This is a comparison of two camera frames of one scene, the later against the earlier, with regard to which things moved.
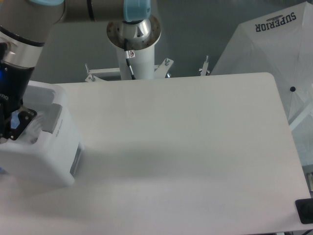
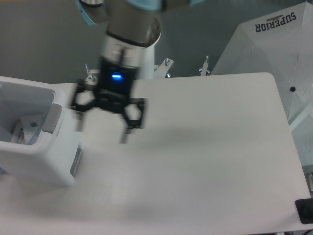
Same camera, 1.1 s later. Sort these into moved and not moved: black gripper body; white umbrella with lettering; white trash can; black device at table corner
Moved: black gripper body
Not moved: white umbrella with lettering; black device at table corner; white trash can
